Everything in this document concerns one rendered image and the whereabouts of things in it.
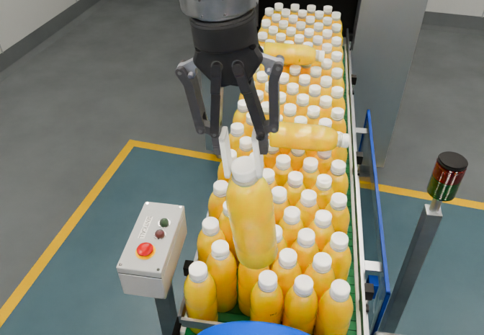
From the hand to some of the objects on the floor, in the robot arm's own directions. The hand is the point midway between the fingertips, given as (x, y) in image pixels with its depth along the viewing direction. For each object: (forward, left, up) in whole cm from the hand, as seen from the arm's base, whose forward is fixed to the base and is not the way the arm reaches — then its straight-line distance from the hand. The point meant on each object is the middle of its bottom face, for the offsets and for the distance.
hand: (242, 153), depth 63 cm
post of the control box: (-25, +16, -150) cm, 153 cm away
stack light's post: (+39, +36, -150) cm, 160 cm away
